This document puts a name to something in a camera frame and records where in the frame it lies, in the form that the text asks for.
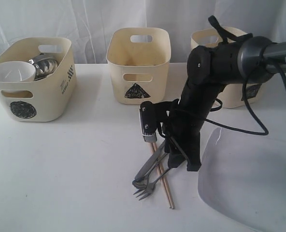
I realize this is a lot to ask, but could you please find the grey metal fork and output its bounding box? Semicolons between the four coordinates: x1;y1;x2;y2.
133;168;172;201

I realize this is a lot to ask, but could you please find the cream bin square mark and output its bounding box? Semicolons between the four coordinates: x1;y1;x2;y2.
191;28;265;109

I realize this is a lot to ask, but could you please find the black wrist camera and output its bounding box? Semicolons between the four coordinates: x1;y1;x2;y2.
139;101;168;143

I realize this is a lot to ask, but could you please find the steel bowl with handle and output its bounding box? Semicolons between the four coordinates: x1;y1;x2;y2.
28;53;59;81

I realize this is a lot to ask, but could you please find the white rectangular plate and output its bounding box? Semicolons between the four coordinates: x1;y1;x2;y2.
198;128;286;232

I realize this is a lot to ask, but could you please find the cream bin circle mark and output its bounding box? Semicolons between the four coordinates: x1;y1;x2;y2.
0;37;77;122

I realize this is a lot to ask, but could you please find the wooden chopstick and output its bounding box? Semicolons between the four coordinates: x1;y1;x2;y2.
145;142;175;209
151;143;175;210

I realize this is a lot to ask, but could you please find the cream bin triangle mark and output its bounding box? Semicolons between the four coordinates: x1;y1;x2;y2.
106;28;171;104

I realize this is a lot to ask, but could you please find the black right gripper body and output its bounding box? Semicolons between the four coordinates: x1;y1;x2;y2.
161;96;206;155

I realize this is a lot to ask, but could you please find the black cable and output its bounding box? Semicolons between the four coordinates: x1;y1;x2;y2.
157;15;286;155

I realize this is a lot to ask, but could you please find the white round bowl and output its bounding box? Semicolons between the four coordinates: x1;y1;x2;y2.
0;61;36;83

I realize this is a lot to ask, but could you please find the grey metal spoon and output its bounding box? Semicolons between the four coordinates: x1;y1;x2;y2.
132;153;168;189

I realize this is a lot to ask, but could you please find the grey metal knife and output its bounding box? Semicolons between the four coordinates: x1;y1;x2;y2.
134;141;165;180

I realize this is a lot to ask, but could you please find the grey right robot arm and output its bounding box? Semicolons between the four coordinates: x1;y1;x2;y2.
163;36;286;172

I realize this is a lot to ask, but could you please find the white curtain backdrop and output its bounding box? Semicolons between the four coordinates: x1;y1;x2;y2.
0;0;286;63

